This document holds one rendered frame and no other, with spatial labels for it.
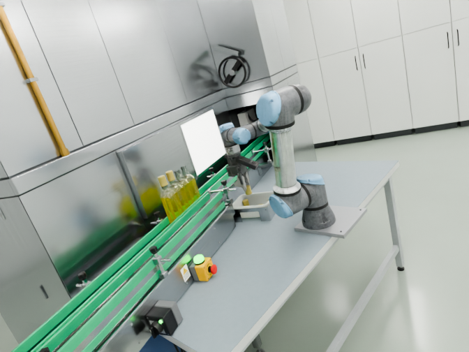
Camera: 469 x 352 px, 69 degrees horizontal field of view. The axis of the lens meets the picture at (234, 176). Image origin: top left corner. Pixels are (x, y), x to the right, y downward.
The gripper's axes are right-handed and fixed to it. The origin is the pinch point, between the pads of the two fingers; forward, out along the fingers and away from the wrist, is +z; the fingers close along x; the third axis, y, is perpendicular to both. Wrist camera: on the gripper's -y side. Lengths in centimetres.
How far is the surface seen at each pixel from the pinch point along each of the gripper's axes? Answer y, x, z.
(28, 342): 24, 110, -4
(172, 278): 6, 66, 7
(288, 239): -26.2, 24.4, 16.7
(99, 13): 38, 19, -99
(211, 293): -6, 62, 17
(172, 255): 8, 60, 1
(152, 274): 8, 73, 0
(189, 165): 34.5, -3.6, -15.3
